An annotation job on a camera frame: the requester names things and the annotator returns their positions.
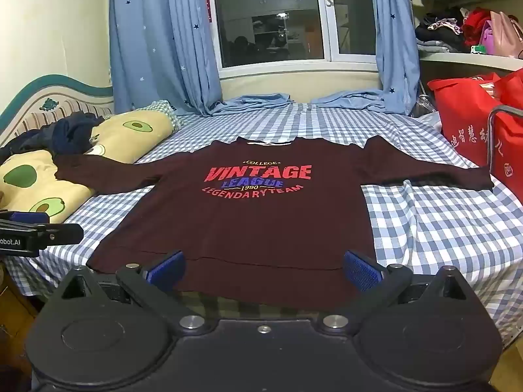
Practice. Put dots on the yellow avocado print pillow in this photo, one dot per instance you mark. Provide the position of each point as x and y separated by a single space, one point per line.
122 130

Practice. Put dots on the blue checked bed sheet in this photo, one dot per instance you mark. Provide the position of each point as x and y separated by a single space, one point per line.
429 220

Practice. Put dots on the red fabric bag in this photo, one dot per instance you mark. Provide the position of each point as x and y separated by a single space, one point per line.
512 147
461 122

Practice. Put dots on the metal chair frame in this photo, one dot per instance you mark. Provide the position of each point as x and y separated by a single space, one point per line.
492 130

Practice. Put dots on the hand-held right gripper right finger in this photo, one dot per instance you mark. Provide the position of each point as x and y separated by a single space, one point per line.
361 270

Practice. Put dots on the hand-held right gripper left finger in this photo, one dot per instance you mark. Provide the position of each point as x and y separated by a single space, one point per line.
165 270

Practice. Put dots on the clear plastic wrap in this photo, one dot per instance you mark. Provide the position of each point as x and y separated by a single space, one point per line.
425 106

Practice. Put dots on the pink handbag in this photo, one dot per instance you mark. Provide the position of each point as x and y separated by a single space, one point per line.
506 34

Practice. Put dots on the pile of folded clothes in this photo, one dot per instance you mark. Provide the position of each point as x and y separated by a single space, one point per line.
439 32

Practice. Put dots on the blue star curtain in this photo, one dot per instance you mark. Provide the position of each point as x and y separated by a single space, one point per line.
394 49
163 49

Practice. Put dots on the red paper strip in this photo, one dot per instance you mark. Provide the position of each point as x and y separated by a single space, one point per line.
208 2

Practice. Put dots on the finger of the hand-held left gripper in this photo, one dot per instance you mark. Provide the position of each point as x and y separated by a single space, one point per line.
28 217
61 235

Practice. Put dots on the green and white toy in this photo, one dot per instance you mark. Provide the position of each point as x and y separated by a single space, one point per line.
478 50

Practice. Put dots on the striped teal-trimmed headboard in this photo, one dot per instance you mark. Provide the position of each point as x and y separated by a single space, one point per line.
49 102

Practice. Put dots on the maroon printed t-shirt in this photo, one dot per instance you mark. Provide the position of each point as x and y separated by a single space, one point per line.
253 220

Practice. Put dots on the white framed window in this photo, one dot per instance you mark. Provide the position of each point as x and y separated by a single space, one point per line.
278 20

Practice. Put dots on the dark navy clothes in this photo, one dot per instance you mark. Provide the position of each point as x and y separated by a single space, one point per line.
69 134

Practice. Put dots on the red cloth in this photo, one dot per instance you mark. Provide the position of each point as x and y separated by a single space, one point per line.
476 24

